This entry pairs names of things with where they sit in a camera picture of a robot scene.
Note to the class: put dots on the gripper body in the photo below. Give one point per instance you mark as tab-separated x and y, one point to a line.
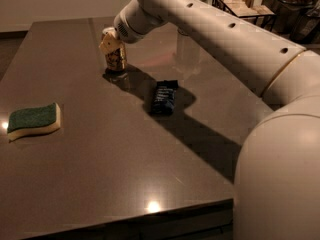
127	28

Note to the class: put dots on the orange soda can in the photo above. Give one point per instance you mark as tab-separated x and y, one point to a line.
116	61

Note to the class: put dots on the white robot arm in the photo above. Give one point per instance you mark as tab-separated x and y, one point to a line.
277	177

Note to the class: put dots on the dark blue snack packet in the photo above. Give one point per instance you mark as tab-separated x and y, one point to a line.
163	101

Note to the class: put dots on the green and yellow sponge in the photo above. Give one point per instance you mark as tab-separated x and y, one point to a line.
34	121

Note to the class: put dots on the dark stand under jar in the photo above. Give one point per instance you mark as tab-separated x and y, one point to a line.
286	15

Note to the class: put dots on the black wire napkin holder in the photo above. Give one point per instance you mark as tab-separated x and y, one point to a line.
259	15

